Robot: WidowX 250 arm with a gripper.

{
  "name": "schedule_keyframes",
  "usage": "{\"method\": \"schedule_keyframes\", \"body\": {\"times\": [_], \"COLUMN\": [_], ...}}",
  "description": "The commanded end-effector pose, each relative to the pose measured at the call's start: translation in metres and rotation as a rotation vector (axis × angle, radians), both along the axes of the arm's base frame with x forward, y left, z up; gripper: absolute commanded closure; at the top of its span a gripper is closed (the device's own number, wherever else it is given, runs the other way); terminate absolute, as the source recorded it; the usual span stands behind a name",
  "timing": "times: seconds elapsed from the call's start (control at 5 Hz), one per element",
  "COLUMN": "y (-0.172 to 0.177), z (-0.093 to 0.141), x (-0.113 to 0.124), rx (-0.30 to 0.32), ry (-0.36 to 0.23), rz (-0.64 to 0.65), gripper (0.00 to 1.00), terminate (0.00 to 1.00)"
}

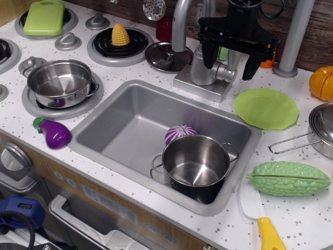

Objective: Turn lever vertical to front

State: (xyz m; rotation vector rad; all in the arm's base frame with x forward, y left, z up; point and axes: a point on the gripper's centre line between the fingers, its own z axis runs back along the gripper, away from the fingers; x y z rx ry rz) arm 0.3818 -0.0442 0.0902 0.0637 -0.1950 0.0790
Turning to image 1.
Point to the steel pot on burner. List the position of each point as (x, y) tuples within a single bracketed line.
[(61, 83)]

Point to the red toy cup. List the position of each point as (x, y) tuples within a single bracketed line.
[(164, 29)]

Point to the steel pot in sink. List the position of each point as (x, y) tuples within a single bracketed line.
[(197, 166)]

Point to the steel skimmer ladle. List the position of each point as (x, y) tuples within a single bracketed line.
[(154, 10)]

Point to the silver toy faucet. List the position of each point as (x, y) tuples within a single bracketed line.
[(194, 78)]

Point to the yellow handled toy knife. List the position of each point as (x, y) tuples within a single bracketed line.
[(252, 207)]

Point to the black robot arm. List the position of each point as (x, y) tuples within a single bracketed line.
[(239, 31)]

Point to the left edge stove burner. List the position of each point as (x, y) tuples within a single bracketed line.
[(10, 55)]

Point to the steel pot lid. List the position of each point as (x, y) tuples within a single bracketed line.
[(161, 56)]

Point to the purple white toy onion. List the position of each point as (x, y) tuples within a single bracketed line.
[(178, 131)]

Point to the grey stove knob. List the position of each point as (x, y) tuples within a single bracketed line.
[(68, 42), (28, 65), (97, 22)]

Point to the grey oven door handle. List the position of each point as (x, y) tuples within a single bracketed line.
[(112, 240)]

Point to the blue clamp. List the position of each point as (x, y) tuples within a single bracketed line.
[(29, 207)]

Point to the silver faucet lever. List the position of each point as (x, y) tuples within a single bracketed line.
[(225, 67)]

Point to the grey toy sink basin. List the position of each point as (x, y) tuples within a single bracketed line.
[(126, 133)]

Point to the grey oven dial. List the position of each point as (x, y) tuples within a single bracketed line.
[(13, 158)]

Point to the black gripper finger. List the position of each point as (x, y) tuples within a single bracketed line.
[(252, 65), (210, 50)]

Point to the grey stove knob middle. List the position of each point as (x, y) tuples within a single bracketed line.
[(68, 42)]

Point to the grey stove knob edge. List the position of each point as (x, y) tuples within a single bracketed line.
[(3, 92)]

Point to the green plastic plate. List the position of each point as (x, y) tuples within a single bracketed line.
[(266, 109)]

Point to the back left stove burner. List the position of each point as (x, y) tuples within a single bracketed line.
[(70, 20)]

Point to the back right stove burner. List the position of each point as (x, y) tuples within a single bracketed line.
[(101, 50)]

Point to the grey stove knob upper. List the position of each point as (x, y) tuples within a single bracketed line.
[(97, 22)]

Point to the grey stove knob lower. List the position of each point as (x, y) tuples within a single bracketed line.
[(28, 65)]

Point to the yellow toy corn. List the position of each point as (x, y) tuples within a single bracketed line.
[(119, 36)]

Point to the front stove burner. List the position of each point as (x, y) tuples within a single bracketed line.
[(30, 104)]

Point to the green toy bitter gourd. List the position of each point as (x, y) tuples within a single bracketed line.
[(282, 178)]

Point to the orange toy pumpkin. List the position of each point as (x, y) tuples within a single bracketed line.
[(320, 83)]

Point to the steel saucepan with handle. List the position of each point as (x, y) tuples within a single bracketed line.
[(319, 134)]

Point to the purple toy eggplant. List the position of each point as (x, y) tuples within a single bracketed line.
[(56, 134)]

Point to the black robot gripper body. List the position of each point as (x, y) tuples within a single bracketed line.
[(240, 30)]

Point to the grey vertical pole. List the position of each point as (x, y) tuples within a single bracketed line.
[(286, 68)]

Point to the orange toy item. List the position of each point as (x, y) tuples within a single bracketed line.
[(269, 63)]

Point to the green toy cutting board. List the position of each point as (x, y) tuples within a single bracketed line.
[(44, 18)]

